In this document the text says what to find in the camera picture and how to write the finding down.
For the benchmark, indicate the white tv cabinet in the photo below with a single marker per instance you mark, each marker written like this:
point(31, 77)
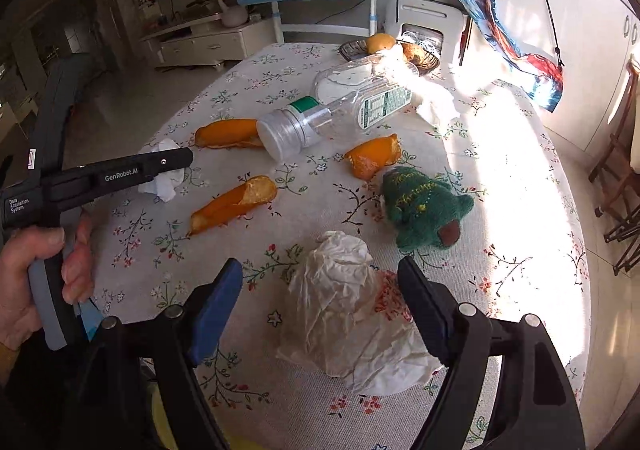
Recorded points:
point(206, 42)

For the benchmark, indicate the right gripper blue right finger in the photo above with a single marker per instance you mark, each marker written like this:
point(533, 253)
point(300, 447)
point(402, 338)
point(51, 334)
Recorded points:
point(431, 307)

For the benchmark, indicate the green plush christmas tree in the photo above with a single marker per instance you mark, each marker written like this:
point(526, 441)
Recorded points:
point(424, 211)

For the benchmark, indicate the colourful kite with frame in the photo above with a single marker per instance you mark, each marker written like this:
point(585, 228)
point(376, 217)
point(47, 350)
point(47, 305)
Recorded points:
point(540, 76)

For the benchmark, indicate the orange peel piece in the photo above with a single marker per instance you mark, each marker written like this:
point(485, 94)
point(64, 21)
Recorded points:
point(373, 155)

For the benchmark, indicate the white tissue near basket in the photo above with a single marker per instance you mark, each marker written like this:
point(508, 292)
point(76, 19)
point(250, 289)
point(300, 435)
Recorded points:
point(437, 108)

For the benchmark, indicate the woven fruit basket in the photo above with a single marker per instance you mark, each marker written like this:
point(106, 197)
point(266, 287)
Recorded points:
point(424, 60)

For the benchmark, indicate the white wall cabinet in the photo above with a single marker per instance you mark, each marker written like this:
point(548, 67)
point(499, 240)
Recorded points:
point(593, 38)

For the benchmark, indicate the clear plastic water bottle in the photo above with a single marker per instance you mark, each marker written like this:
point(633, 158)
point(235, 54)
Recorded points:
point(344, 102)

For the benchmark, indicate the wooden chair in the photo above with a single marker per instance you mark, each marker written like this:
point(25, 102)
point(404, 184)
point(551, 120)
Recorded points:
point(617, 172)

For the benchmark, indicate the person's left hand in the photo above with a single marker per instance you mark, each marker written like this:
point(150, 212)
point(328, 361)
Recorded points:
point(22, 275)

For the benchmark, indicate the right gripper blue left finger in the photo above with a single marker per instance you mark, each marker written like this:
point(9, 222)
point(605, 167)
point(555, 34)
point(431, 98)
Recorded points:
point(215, 305)

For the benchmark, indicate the floral white tablecloth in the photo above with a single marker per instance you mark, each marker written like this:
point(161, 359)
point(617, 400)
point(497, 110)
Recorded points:
point(520, 251)

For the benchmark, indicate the white paper wrapper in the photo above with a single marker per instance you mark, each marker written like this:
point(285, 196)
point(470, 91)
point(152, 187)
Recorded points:
point(348, 320)

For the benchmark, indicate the orange peel long front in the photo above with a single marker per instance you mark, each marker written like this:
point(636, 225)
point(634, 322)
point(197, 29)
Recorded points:
point(240, 200)

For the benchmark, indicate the small white tissue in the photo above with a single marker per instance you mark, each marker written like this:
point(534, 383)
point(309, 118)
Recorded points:
point(164, 185)

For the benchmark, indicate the white plastic stool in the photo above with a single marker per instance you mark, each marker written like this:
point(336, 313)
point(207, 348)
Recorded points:
point(423, 16)

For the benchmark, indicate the pink ceramic jug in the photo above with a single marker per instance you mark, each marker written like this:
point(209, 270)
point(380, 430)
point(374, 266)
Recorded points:
point(232, 15)

